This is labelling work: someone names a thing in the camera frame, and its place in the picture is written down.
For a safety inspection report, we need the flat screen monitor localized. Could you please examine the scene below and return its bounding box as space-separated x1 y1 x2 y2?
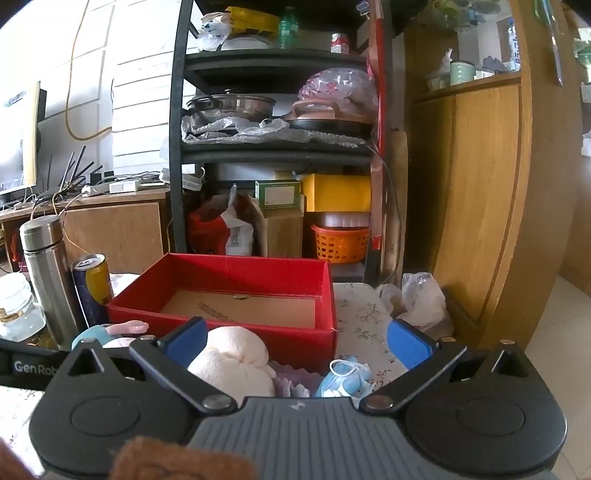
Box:
0 82 47 199

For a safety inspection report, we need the blue yellow drink can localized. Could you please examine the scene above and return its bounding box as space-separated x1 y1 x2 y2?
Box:
71 254 115 326

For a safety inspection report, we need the clear plastic container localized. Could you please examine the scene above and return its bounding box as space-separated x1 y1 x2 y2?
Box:
314 211 371 228

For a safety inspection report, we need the pink pot lid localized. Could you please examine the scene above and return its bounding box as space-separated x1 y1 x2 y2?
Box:
283 98 375 134

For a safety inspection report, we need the red flat board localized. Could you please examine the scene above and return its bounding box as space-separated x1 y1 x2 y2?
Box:
367 0 387 250

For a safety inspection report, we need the wooden plank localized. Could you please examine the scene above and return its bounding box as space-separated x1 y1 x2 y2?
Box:
389 129 410 274

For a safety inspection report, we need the yellow packet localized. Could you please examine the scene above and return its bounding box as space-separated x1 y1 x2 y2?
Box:
225 6 280 35

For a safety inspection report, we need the stainless steel thermos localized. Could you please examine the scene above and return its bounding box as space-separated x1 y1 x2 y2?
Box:
19 218 79 349

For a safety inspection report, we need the green box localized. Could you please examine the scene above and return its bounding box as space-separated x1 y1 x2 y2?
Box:
255 180 301 207

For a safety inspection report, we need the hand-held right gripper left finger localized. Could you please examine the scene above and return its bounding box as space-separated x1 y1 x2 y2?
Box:
60 317 238 414

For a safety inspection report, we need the pink plastic bag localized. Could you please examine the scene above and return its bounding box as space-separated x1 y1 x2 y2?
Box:
298 68 377 109

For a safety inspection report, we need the wooden tv stand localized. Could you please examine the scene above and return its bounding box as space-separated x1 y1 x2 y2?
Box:
0 187 171 278

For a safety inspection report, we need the blue and pink plush toy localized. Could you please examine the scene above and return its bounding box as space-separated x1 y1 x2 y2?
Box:
71 320 151 349

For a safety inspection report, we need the brown cardboard box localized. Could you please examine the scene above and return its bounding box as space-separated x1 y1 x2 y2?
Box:
247 194 305 258

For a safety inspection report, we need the yellow box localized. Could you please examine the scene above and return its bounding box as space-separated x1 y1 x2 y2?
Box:
300 174 372 213

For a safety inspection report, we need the purple knit cloth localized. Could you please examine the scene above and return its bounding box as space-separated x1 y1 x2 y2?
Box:
269 361 324 398

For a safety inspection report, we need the orange plastic basket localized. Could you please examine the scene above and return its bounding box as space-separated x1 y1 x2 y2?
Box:
311 224 371 265

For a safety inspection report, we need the floral table cloth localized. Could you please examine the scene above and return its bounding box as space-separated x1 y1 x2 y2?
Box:
108 273 402 393

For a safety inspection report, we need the black shelf rack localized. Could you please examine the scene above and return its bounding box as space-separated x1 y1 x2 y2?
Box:
168 0 407 284

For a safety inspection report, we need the wooden cabinet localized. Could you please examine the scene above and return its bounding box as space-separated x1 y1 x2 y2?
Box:
404 0 578 349

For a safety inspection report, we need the green ceramic cup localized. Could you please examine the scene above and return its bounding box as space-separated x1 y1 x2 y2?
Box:
450 61 476 85

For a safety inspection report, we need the red cardboard box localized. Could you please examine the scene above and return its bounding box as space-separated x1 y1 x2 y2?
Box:
107 252 339 374

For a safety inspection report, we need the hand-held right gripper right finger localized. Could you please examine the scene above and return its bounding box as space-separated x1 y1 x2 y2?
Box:
359 318 529 414

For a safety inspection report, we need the red and white bag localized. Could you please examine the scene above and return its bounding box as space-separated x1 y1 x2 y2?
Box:
187 185 254 256

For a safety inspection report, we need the black router with antennas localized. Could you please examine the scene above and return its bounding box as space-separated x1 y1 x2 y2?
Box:
37 145 116 204

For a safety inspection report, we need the steel pot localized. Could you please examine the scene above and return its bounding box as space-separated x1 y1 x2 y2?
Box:
187 92 277 121

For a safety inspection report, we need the green plastic bottle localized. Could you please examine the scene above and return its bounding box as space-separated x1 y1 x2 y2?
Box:
278 7 299 49

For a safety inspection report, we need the cream pink plush toy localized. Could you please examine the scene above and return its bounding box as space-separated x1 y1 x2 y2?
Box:
188 326 277 398

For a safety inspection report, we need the glass jar with white lid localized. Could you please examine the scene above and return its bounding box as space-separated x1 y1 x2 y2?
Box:
0 273 47 342

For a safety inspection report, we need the crumpled white printed bag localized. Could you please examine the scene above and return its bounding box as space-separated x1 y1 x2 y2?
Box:
199 13 232 51

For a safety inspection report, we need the white plastic bag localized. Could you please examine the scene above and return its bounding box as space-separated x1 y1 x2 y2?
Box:
376 272 453 337

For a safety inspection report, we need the orange cable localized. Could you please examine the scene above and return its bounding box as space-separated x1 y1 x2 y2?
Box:
65 0 114 139

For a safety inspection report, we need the blue face mask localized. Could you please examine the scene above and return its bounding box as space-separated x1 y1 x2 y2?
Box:
315 355 372 398

